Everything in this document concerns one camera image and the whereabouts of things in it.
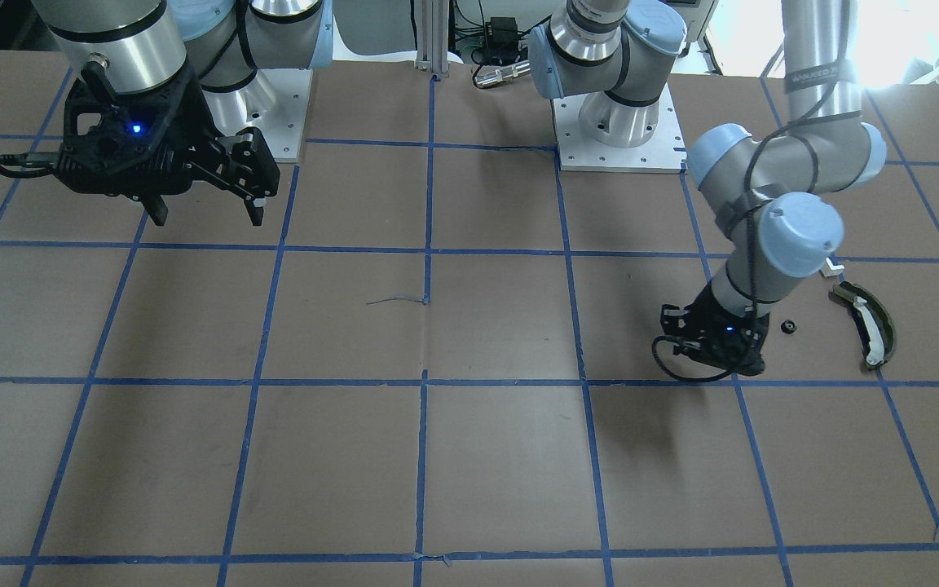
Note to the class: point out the silver cylindrical connector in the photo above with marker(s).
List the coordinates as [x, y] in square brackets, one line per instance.
[502, 74]

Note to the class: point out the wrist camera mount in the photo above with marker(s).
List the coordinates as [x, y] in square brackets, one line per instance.
[747, 368]
[96, 150]

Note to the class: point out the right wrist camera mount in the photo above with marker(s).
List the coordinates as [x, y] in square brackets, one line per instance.
[96, 150]

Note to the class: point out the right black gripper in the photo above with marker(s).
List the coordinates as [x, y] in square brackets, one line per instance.
[195, 124]

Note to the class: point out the aluminium frame post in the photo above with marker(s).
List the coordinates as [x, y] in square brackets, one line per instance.
[431, 19]

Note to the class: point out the white curved plastic clip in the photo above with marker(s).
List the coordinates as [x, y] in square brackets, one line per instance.
[831, 269]

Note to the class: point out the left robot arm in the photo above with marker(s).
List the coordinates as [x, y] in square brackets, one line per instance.
[766, 193]

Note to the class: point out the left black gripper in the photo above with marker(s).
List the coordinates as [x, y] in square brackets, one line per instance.
[720, 307]

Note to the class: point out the dark green brake shoe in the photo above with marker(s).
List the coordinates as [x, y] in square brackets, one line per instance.
[874, 324]

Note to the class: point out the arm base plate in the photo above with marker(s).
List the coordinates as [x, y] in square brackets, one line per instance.
[276, 101]
[597, 135]

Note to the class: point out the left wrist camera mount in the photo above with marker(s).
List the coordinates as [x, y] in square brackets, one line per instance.
[747, 368]

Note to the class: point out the black power adapter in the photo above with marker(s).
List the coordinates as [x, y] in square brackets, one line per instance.
[501, 31]

